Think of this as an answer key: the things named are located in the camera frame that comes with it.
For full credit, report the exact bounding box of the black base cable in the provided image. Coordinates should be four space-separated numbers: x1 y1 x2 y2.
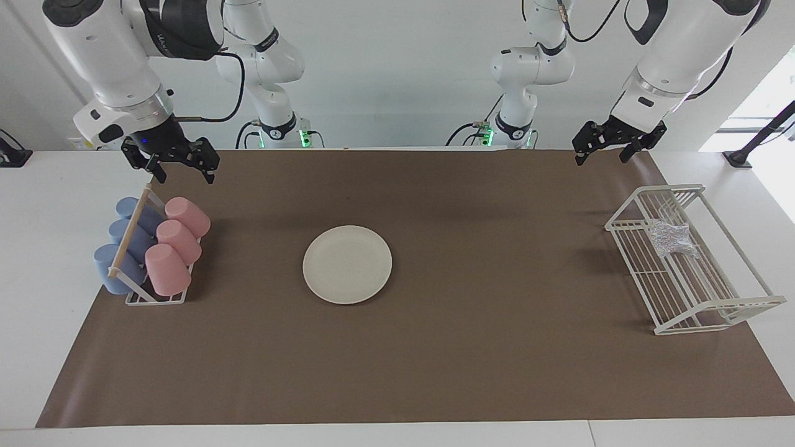
235 120 263 150
445 93 505 148

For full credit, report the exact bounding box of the white wire dish rack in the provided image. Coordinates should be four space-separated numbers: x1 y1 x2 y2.
604 183 788 336

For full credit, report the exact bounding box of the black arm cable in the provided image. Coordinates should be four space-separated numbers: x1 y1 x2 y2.
556 0 735 100
173 52 247 123

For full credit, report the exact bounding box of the blue plastic cup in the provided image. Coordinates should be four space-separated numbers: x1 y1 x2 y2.
109 219 156 261
116 197 165 233
94 243 148 295

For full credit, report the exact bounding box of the wooden-handled cup rack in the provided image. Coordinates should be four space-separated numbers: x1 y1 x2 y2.
107 184 202 306

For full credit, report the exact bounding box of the black left base cable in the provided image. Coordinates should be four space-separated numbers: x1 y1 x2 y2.
445 93 505 148

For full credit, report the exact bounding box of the brown table mat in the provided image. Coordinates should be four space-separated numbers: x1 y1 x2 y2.
35 149 795 429

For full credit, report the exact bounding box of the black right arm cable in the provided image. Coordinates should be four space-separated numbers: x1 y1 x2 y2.
173 52 247 123

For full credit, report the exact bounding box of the pink plastic cup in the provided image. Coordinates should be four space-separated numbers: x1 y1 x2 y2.
145 243 192 297
165 197 211 238
156 220 202 266

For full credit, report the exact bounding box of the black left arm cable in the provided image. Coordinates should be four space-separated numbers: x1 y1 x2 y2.
556 0 735 100

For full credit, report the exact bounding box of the small black clamp stand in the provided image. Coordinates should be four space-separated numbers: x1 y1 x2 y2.
0 129 33 168

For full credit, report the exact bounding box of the black right base cable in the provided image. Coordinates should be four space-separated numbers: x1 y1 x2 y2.
235 120 263 150

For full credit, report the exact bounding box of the cream round plate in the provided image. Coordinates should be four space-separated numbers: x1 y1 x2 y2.
302 225 393 305

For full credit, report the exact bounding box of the long black pole stand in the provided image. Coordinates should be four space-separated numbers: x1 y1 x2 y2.
722 99 795 169

